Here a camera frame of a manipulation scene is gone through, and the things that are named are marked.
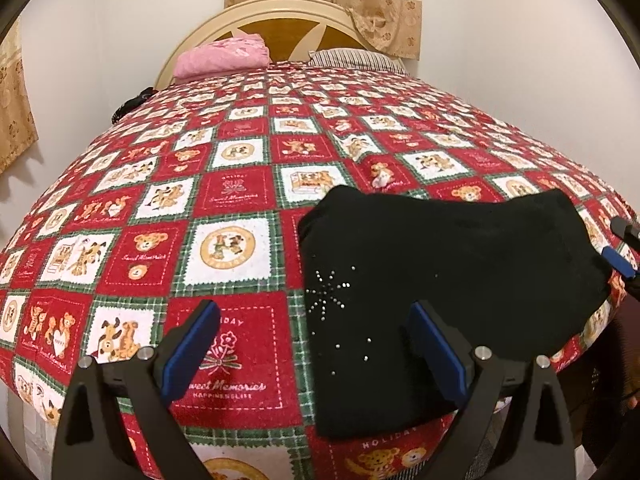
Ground cream and wood headboard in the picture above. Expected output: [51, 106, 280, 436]
[152, 0, 406, 91]

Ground pink folded cloth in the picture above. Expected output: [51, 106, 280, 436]
[174, 34, 271, 81]

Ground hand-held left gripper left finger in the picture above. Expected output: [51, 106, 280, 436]
[51, 299, 222, 480]

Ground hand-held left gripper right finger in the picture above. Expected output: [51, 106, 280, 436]
[406, 300, 578, 480]

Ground striped pillow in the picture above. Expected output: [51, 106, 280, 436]
[307, 48, 406, 73]

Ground black object beside bed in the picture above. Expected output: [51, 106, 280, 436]
[111, 87, 153, 126]

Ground black pants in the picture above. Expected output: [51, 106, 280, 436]
[297, 185, 613, 438]

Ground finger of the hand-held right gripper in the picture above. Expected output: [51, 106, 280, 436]
[611, 217, 640, 242]
[601, 246, 640, 281]

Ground red printed bear blanket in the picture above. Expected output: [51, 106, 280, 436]
[0, 60, 640, 480]

